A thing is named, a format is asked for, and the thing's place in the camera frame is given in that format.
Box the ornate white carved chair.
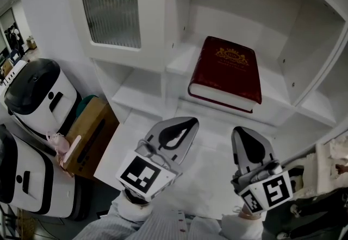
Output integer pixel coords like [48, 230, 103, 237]
[282, 135, 348, 201]

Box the ribbed glass cabinet door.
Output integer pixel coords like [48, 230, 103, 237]
[64, 0, 168, 61]

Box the white and black service robot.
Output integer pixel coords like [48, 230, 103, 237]
[0, 123, 84, 220]
[4, 58, 82, 138]

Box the large brown cardboard box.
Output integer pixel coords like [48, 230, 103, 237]
[64, 96, 120, 180]

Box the pale pink flat stick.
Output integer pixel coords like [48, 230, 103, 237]
[60, 135, 82, 169]

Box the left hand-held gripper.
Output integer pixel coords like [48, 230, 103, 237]
[115, 116, 200, 203]

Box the person's right forearm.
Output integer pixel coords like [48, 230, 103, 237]
[220, 205, 265, 240]

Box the yellow wire basket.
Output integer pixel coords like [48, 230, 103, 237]
[15, 207, 38, 240]

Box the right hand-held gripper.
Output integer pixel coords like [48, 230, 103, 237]
[230, 126, 294, 214]

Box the white shelf unit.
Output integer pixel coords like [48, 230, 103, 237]
[166, 0, 348, 127]

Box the white desk with shelf hutch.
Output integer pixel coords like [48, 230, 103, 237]
[64, 0, 348, 220]

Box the dark red hardcover book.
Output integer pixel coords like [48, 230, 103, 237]
[187, 35, 263, 114]

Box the teal round item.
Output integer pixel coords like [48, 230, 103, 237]
[76, 94, 99, 118]

